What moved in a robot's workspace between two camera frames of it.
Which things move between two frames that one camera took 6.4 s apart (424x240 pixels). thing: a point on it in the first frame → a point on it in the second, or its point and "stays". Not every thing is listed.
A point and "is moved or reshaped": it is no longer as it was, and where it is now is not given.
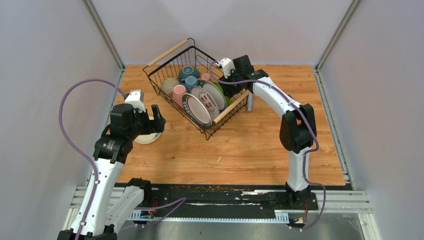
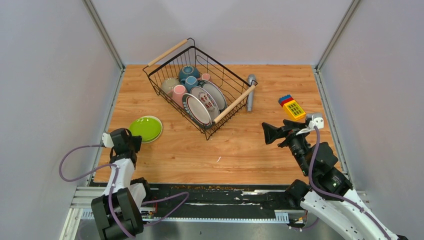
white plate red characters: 208,100 stays
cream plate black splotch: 149,138 stays
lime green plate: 228,99 is moved or reshaped
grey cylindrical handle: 249,105 stays
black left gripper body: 142,125 → 134,143
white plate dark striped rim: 196,111 stays
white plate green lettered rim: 216,92 stays
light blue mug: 189,82 stays
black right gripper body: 232,89 → 297,145
